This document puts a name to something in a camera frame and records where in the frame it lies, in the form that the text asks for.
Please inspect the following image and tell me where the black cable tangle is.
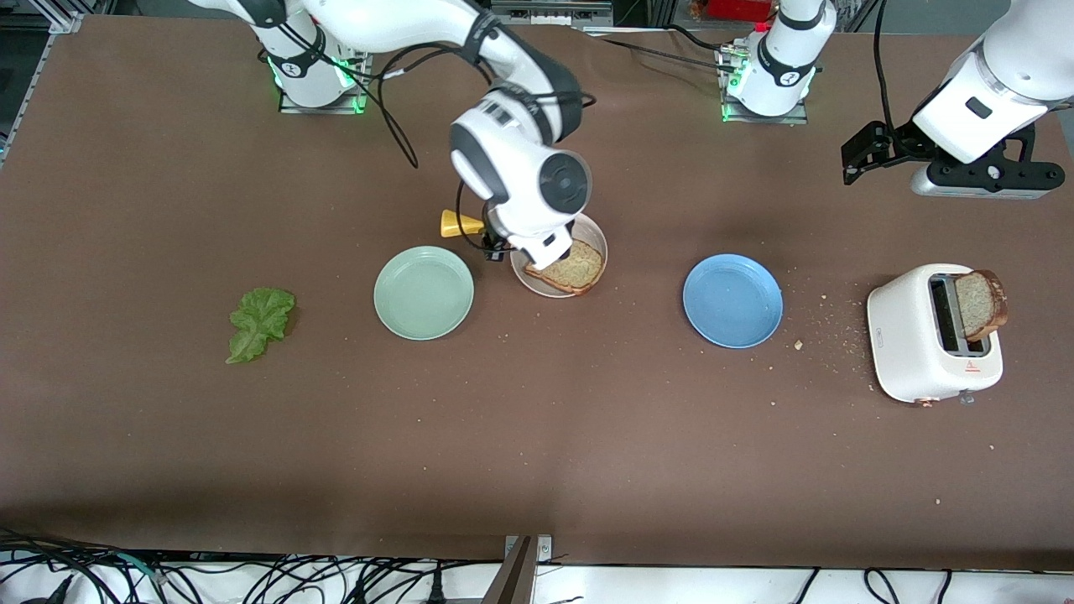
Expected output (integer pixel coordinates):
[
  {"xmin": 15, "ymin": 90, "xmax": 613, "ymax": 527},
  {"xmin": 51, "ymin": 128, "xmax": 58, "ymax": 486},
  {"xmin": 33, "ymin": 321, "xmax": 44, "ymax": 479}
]
[{"xmin": 0, "ymin": 527, "xmax": 504, "ymax": 604}]

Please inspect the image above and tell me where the mint green plate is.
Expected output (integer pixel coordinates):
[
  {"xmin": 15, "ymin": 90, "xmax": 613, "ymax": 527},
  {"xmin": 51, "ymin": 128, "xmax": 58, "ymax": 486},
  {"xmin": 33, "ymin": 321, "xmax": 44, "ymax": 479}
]
[{"xmin": 373, "ymin": 245, "xmax": 476, "ymax": 341}]

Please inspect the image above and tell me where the yellow mustard squeeze bottle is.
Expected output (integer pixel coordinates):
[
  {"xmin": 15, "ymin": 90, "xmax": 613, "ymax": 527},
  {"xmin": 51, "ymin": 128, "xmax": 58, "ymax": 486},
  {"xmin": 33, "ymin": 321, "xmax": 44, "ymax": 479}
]
[{"xmin": 441, "ymin": 210, "xmax": 487, "ymax": 240}]

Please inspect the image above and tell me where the brown bread slice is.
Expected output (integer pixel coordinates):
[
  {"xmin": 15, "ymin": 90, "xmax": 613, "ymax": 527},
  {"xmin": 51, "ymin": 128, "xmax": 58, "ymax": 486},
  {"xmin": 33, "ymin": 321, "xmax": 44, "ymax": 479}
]
[
  {"xmin": 526, "ymin": 239, "xmax": 606, "ymax": 295},
  {"xmin": 954, "ymin": 269, "xmax": 1010, "ymax": 342}
]

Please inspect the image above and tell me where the black table cable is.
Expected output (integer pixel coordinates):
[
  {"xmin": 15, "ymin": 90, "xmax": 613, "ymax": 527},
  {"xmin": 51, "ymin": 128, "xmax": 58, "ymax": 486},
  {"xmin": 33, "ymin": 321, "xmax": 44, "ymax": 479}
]
[{"xmin": 600, "ymin": 23, "xmax": 743, "ymax": 75}]

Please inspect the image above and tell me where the white toaster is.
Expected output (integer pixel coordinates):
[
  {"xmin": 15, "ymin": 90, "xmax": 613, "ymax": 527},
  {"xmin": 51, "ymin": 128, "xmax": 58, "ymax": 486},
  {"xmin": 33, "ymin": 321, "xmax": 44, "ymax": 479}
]
[{"xmin": 867, "ymin": 263, "xmax": 1004, "ymax": 408}]

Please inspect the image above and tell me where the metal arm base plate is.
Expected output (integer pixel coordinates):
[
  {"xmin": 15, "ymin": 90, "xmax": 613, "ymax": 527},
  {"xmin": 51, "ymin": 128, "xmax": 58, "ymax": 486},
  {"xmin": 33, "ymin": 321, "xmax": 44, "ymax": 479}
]
[
  {"xmin": 279, "ymin": 50, "xmax": 372, "ymax": 115},
  {"xmin": 720, "ymin": 46, "xmax": 811, "ymax": 125}
]

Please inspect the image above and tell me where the beige plate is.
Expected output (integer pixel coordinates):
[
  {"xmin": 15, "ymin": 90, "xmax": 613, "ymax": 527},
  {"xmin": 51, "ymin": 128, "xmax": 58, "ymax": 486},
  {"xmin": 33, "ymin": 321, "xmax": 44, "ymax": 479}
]
[{"xmin": 509, "ymin": 210, "xmax": 609, "ymax": 299}]

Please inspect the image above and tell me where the blue plate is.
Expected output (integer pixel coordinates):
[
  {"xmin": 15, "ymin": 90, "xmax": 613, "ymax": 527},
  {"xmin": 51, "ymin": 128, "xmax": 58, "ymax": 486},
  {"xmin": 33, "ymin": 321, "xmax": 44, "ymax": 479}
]
[{"xmin": 682, "ymin": 253, "xmax": 785, "ymax": 349}]

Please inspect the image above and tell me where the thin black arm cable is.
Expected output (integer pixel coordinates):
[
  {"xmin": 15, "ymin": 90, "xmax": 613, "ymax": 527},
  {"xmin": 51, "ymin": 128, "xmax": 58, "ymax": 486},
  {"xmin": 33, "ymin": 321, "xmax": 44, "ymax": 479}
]
[{"xmin": 456, "ymin": 180, "xmax": 504, "ymax": 253}]

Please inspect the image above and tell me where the red box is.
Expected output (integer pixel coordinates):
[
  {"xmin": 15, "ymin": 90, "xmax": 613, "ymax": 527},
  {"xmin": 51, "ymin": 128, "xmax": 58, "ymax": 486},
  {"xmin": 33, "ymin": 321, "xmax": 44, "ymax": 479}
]
[{"xmin": 707, "ymin": 0, "xmax": 774, "ymax": 23}]

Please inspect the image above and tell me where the aluminium profile bracket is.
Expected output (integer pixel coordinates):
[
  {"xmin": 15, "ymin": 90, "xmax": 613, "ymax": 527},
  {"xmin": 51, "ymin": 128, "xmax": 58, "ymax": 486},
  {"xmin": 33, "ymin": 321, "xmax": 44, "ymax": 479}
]
[{"xmin": 481, "ymin": 534, "xmax": 555, "ymax": 604}]

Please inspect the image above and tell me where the aluminium frame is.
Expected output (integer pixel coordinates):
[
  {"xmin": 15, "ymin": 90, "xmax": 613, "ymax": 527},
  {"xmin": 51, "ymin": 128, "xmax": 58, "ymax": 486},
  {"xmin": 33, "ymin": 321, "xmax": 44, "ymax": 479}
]
[{"xmin": 489, "ymin": 0, "xmax": 614, "ymax": 28}]

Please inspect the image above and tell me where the green lettuce leaf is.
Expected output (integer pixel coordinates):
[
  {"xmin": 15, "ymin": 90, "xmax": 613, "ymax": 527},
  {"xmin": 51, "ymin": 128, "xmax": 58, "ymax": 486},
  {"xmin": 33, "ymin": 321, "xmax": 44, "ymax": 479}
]
[{"xmin": 225, "ymin": 287, "xmax": 297, "ymax": 365}]

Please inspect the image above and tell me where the aluminium rail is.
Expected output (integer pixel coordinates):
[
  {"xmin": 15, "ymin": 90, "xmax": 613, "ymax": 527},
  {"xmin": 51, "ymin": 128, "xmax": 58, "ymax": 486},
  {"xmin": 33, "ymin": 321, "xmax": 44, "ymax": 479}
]
[{"xmin": 34, "ymin": 0, "xmax": 85, "ymax": 34}]

